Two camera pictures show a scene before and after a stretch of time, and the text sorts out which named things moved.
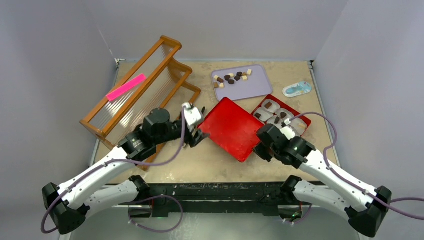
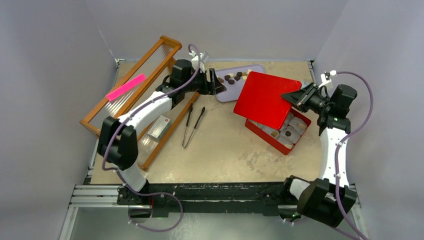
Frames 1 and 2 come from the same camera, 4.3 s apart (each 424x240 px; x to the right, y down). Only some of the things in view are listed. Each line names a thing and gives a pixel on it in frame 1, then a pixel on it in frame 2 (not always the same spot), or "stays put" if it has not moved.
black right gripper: (258, 149) → (301, 98)
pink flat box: (125, 86) stays put
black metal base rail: (214, 198) stays put
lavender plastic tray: (240, 82) stays put
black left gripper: (192, 140) → (212, 87)
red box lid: (232, 128) → (260, 98)
